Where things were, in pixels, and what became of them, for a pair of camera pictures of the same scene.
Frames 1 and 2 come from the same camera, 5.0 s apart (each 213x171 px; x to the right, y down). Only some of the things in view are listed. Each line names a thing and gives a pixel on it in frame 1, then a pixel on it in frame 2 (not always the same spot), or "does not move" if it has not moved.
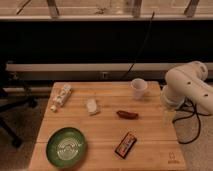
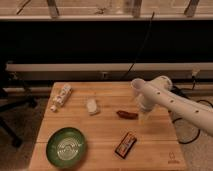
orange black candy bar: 126,145 does not move
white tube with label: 61,98 does not move
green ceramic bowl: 66,148 does not move
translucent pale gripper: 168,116 → 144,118
